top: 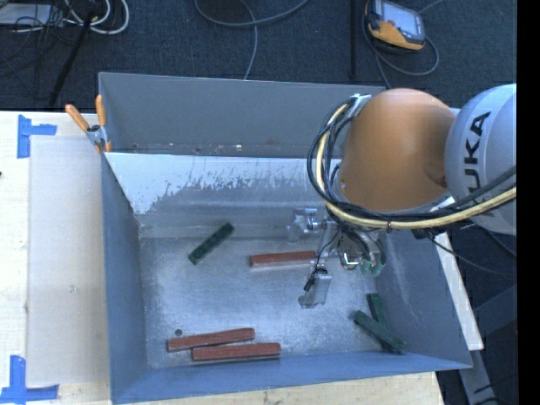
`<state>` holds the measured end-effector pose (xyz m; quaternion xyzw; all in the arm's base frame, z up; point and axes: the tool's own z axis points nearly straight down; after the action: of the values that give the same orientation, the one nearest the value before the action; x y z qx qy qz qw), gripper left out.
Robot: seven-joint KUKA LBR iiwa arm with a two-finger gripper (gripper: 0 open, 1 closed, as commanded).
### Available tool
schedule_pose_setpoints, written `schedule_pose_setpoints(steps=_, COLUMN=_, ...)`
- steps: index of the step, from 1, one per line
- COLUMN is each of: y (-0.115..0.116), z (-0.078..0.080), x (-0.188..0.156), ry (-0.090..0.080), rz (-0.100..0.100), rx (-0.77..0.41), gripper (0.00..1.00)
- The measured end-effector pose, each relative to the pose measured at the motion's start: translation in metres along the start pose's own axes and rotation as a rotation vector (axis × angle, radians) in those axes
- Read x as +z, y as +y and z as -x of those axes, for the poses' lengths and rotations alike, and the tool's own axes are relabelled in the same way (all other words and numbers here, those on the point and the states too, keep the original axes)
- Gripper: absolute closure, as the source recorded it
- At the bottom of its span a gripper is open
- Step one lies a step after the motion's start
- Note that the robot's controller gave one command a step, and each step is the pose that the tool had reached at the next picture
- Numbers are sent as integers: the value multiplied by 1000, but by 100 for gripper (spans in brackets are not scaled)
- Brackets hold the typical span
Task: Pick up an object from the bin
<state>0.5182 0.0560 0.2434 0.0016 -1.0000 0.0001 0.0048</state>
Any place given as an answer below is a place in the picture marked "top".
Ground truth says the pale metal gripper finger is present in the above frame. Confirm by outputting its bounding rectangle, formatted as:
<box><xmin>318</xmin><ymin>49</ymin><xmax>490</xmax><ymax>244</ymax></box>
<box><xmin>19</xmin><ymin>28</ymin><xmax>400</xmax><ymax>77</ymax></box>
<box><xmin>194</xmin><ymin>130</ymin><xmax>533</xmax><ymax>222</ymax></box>
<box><xmin>297</xmin><ymin>267</ymin><xmax>333</xmax><ymax>310</ymax></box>
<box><xmin>286</xmin><ymin>208</ymin><xmax>327</xmax><ymax>244</ymax></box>

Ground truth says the red-brown flat block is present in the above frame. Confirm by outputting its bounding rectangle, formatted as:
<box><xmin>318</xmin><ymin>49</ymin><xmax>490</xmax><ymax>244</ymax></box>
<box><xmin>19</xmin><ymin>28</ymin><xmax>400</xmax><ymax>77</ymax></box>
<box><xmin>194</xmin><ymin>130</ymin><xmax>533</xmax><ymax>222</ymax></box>
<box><xmin>248</xmin><ymin>250</ymin><xmax>317</xmax><ymax>270</ymax></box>
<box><xmin>165</xmin><ymin>327</ymin><xmax>257</xmax><ymax>354</ymax></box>
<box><xmin>191</xmin><ymin>342</ymin><xmax>283</xmax><ymax>363</ymax></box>

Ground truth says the dark green flat block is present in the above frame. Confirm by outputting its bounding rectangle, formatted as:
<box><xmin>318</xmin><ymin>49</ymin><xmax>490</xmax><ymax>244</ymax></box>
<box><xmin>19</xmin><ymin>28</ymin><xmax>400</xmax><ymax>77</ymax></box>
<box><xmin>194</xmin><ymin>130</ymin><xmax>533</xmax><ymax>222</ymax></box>
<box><xmin>353</xmin><ymin>310</ymin><xmax>408</xmax><ymax>354</ymax></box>
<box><xmin>365</xmin><ymin>293</ymin><xmax>392</xmax><ymax>327</ymax></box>
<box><xmin>187</xmin><ymin>221</ymin><xmax>235</xmax><ymax>267</ymax></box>

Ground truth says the grey metal bin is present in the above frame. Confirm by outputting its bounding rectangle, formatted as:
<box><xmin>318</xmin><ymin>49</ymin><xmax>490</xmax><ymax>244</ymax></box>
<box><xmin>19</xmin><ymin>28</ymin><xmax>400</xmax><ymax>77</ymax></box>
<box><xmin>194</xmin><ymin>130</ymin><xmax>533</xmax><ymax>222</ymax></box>
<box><xmin>97</xmin><ymin>72</ymin><xmax>474</xmax><ymax>405</ymax></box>

